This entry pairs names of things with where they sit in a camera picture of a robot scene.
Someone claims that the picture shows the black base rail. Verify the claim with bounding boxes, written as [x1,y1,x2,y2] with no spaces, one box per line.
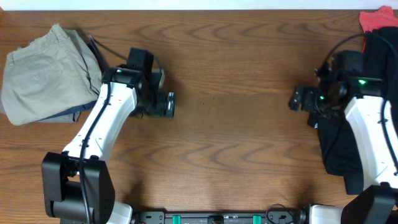
[132,203,343,224]

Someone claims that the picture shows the folded grey shorts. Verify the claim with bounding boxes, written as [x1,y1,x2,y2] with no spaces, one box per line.
[1,92,85,126]

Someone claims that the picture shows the khaki shorts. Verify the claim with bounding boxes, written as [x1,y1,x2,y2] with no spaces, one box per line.
[1,23,103,126]

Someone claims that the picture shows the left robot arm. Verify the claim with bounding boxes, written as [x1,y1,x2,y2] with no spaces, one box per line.
[41,67,175,223]

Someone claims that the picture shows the red garment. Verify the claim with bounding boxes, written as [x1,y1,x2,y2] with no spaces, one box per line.
[358,5,398,54]

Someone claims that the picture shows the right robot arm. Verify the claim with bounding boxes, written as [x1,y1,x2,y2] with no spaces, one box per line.
[289,50,397,223]

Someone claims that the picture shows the black garment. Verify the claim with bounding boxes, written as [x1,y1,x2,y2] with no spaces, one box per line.
[308,33,397,195]

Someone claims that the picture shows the folded navy blue shorts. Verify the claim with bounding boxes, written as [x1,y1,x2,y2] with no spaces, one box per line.
[40,101,96,123]

